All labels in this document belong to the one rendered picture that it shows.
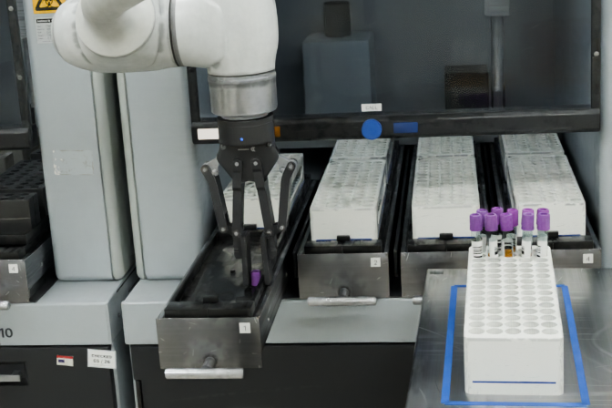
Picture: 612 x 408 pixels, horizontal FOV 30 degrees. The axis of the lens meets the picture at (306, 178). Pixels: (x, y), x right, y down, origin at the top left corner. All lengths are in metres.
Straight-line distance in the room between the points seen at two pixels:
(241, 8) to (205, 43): 0.06
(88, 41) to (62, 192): 0.43
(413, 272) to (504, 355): 0.52
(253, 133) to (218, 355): 0.29
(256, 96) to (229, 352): 0.33
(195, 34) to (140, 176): 0.39
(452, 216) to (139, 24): 0.55
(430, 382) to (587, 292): 0.32
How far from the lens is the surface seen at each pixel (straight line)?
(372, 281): 1.70
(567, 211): 1.70
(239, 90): 1.48
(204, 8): 1.46
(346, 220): 1.71
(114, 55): 1.46
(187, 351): 1.50
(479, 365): 1.20
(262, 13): 1.47
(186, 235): 1.81
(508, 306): 1.28
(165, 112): 1.77
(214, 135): 1.73
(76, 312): 1.80
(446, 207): 1.69
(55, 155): 1.83
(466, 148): 2.04
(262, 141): 1.50
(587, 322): 1.39
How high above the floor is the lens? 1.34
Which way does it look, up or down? 15 degrees down
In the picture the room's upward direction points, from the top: 4 degrees counter-clockwise
